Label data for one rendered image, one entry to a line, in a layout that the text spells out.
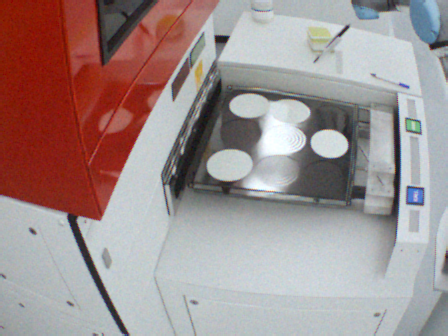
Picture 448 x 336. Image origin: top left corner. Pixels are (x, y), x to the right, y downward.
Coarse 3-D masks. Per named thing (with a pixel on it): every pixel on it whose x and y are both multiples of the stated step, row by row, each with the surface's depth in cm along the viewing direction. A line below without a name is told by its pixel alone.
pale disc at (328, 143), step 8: (320, 136) 147; (328, 136) 147; (336, 136) 147; (344, 136) 147; (312, 144) 146; (320, 144) 145; (328, 144) 145; (336, 144) 145; (344, 144) 145; (320, 152) 144; (328, 152) 143; (336, 152) 143; (344, 152) 143
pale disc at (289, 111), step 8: (280, 104) 157; (288, 104) 157; (296, 104) 157; (272, 112) 155; (280, 112) 155; (288, 112) 155; (296, 112) 155; (304, 112) 155; (280, 120) 152; (288, 120) 152; (296, 120) 152
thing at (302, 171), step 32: (288, 96) 160; (224, 128) 152; (256, 128) 151; (288, 128) 150; (320, 128) 150; (352, 128) 149; (256, 160) 143; (288, 160) 142; (320, 160) 142; (288, 192) 135; (320, 192) 134
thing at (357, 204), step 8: (200, 192) 148; (208, 192) 147; (256, 200) 145; (264, 200) 144; (272, 200) 144; (280, 200) 143; (352, 200) 138; (360, 200) 138; (344, 208) 140; (352, 208) 139; (360, 208) 139
